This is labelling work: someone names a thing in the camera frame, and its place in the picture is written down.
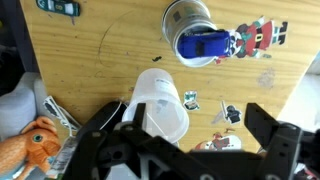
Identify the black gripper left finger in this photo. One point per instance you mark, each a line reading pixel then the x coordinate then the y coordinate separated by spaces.
pixel 116 150

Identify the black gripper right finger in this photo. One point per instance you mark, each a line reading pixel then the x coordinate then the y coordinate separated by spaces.
pixel 280 143

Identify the blue toy car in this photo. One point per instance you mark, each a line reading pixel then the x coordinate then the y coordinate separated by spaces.
pixel 203 43

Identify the frosted plastic cup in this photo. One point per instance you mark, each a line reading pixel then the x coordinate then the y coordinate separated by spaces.
pixel 156 96

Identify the black ninja sticker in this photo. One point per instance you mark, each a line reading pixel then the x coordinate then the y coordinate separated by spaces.
pixel 232 114

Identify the santa snowman sticker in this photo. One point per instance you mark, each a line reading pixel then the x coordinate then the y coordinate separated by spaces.
pixel 220 143

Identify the printed paper strip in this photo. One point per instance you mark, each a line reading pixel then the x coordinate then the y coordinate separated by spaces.
pixel 58 111

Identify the wooden table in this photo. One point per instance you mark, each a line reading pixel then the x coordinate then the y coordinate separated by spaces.
pixel 100 66

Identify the orange octopus plush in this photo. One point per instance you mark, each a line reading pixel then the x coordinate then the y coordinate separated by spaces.
pixel 30 146

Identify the small green sticker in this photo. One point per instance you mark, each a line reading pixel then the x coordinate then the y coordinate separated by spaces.
pixel 191 101

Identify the black moustache sticker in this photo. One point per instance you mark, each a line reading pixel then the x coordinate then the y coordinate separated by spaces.
pixel 156 59

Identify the red nutcracker sticker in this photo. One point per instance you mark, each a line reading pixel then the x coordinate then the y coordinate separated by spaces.
pixel 256 40

